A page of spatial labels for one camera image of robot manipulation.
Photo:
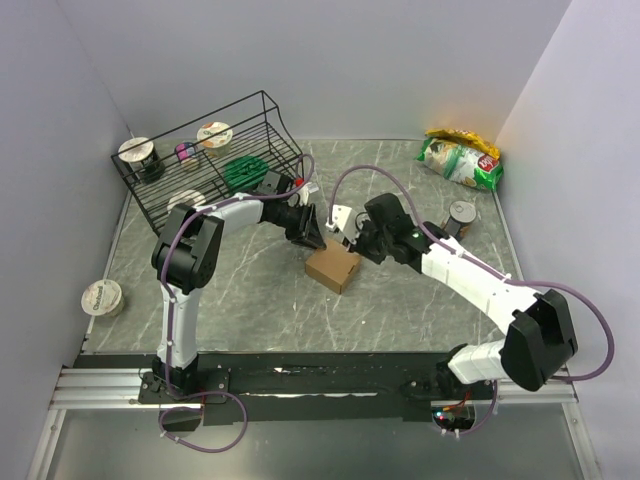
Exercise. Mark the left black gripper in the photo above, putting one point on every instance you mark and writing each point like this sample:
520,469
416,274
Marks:
306,228

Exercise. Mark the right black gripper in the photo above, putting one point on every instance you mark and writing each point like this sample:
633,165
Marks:
359,248

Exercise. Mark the brown cardboard express box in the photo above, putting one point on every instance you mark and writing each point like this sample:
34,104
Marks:
333,267

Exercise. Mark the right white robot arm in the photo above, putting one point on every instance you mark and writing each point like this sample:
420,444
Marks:
539,336

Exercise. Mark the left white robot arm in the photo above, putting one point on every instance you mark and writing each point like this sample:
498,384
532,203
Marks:
186,255

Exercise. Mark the green lidded cup noodle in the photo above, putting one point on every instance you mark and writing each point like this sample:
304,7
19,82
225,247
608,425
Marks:
244,173

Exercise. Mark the dark metal can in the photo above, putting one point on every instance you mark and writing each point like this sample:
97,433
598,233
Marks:
461,215

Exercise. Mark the white toilet paper roll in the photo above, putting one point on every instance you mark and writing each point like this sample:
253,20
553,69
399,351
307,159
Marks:
191,198

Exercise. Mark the green chips bag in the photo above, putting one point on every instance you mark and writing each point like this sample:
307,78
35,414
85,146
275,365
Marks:
461,164

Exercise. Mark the white Chobani yogurt cup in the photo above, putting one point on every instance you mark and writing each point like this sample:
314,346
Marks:
215,138

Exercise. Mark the small rubiks cube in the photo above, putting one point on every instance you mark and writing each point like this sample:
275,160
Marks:
187,155

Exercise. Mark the black yogurt cup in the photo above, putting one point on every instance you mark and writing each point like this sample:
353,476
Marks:
141,160

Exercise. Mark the white yogurt cup on table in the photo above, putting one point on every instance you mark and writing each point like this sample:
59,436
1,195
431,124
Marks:
103,298

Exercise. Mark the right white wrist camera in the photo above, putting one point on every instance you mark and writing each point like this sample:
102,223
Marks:
342,220

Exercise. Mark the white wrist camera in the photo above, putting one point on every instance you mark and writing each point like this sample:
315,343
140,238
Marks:
304,191
342,220

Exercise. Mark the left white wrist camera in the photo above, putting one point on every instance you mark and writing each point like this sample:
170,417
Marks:
304,191

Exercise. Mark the black wire rack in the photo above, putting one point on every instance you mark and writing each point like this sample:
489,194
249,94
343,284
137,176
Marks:
259,131

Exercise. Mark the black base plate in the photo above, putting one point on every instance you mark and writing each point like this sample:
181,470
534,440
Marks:
310,386

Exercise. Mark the aluminium rail frame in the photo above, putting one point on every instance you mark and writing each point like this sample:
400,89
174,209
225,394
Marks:
116,389

